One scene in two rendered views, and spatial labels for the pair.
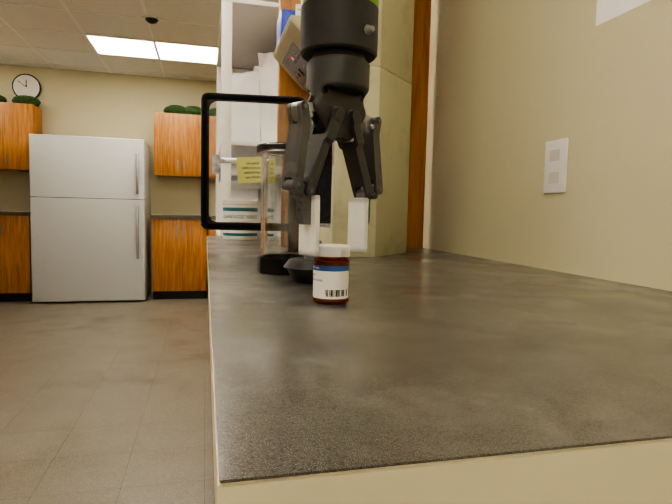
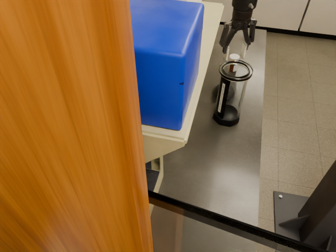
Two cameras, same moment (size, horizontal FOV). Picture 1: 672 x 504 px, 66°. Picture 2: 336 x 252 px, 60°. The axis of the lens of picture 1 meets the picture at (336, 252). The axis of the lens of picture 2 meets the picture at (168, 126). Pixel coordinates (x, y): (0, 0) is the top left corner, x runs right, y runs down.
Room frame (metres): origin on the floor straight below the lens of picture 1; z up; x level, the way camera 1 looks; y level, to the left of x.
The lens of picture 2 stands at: (1.74, 0.27, 1.73)
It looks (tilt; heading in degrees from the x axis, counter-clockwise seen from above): 47 degrees down; 208
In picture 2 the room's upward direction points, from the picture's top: straight up
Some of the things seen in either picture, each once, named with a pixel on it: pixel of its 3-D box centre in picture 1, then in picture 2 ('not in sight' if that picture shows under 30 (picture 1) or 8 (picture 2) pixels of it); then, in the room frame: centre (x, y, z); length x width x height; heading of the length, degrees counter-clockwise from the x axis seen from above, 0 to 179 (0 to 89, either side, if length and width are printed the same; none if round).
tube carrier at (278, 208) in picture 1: (286, 206); (230, 93); (0.94, 0.09, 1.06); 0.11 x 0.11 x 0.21
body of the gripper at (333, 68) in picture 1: (337, 100); (241, 18); (0.64, 0.00, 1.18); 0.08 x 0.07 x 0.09; 134
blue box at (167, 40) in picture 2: (296, 33); (145, 60); (1.52, 0.13, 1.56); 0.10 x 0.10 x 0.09; 14
